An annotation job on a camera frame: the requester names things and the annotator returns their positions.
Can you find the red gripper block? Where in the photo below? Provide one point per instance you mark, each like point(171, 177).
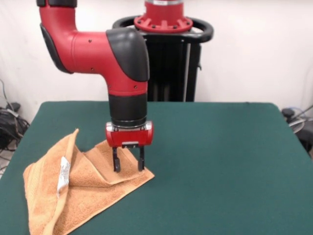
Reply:
point(129, 137)

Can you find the orange terry towel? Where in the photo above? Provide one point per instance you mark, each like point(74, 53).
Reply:
point(80, 186)

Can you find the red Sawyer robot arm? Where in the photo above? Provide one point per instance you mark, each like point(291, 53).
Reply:
point(97, 54)

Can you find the dark green table cloth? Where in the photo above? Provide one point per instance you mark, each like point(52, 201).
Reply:
point(220, 171)

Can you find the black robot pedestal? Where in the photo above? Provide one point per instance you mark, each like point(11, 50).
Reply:
point(176, 68)

